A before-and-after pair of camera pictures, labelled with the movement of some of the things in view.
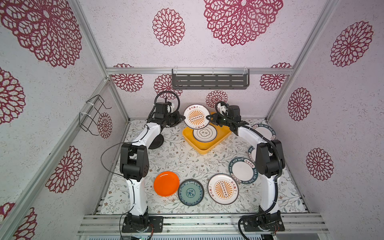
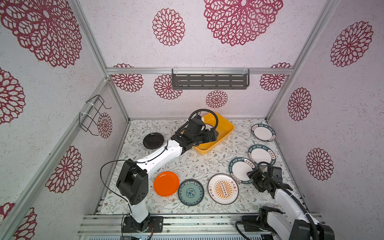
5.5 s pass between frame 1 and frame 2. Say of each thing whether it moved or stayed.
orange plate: stayed
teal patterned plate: stayed
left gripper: moved
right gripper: moved
